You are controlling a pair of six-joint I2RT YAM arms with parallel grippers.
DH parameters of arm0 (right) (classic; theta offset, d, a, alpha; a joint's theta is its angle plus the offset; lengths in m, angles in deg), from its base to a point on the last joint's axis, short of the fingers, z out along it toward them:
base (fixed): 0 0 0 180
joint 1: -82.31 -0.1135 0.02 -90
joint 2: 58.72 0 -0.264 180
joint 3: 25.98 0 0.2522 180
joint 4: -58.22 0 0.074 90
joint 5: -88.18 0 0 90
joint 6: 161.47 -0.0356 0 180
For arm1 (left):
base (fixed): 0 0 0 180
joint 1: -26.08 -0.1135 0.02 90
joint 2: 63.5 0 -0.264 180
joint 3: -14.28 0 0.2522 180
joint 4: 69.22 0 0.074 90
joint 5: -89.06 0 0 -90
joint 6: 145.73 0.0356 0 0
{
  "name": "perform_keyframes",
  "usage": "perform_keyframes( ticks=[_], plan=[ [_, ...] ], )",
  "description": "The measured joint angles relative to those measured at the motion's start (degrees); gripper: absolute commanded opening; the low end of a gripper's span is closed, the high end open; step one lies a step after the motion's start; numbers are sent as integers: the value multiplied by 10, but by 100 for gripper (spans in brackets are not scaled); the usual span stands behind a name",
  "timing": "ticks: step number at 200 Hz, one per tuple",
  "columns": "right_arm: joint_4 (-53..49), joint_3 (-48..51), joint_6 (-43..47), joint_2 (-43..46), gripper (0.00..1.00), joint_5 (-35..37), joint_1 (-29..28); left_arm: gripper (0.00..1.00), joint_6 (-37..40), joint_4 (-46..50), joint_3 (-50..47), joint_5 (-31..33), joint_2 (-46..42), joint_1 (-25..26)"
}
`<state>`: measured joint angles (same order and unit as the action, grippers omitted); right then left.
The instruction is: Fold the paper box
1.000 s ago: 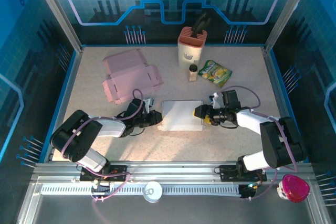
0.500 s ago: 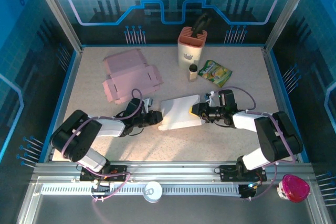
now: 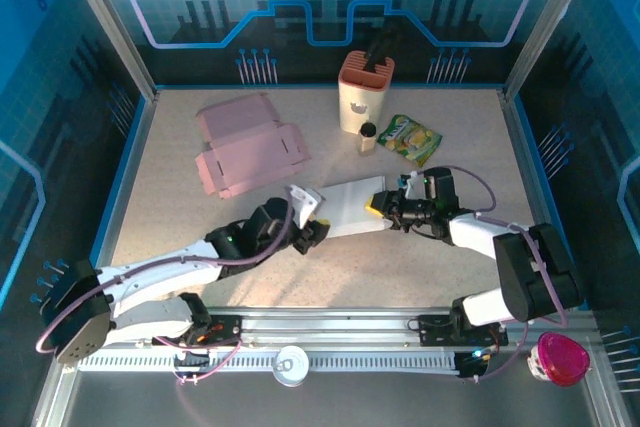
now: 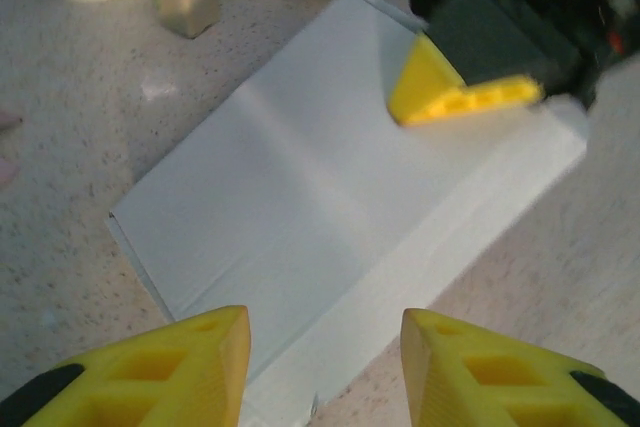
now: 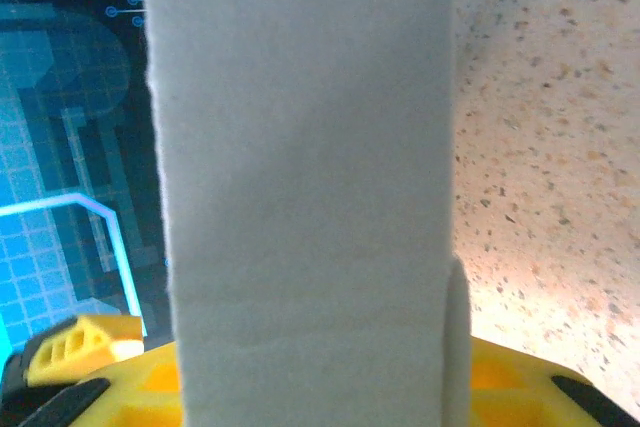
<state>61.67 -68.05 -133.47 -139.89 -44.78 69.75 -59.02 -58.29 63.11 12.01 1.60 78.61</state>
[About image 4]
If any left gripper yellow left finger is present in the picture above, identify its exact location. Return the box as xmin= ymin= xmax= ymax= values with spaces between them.
xmin=0 ymin=304 xmax=251 ymax=427

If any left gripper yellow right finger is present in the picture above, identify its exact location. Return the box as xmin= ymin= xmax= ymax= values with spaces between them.
xmin=402 ymin=307 xmax=640 ymax=427

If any white paper box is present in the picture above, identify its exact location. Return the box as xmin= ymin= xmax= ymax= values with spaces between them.
xmin=104 ymin=0 xmax=589 ymax=427

